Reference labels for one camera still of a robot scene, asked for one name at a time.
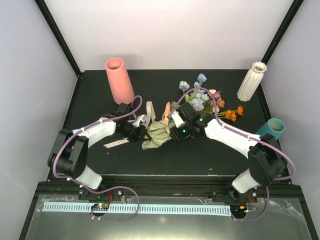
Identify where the green and orange wrapping paper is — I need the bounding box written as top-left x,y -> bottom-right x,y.
141,101 -> 179,150

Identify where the cream printed ribbon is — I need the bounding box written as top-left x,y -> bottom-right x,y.
104,101 -> 156,149

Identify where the blue artificial flower bunch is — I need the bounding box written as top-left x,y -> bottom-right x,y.
179,73 -> 209,112

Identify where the pink artificial flower bunch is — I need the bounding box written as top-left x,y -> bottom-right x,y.
208,89 -> 225,112

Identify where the orange artificial flower bunch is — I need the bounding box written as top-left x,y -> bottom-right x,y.
218,105 -> 244,122

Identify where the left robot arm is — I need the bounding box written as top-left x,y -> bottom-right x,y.
47,103 -> 148,200

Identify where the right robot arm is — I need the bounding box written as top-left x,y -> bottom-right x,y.
169,102 -> 288,203

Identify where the pink ceramic vase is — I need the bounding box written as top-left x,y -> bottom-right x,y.
105,58 -> 135,105

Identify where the white ribbed vase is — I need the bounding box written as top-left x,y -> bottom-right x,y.
237,61 -> 267,102

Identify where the teal cylindrical vase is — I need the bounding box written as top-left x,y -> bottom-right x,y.
256,118 -> 286,140

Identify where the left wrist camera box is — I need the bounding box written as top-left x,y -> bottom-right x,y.
132,114 -> 148,128

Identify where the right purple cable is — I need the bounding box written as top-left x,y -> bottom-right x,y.
167,87 -> 298,222

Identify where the white slotted cable duct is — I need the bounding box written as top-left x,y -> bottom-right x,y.
42,202 -> 231,217

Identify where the left black frame post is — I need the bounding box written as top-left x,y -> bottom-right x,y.
34,0 -> 82,77

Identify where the black frame post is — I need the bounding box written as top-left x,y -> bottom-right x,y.
34,0 -> 82,77
261,0 -> 304,65

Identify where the right black frame post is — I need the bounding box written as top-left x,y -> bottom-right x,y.
261,0 -> 304,65

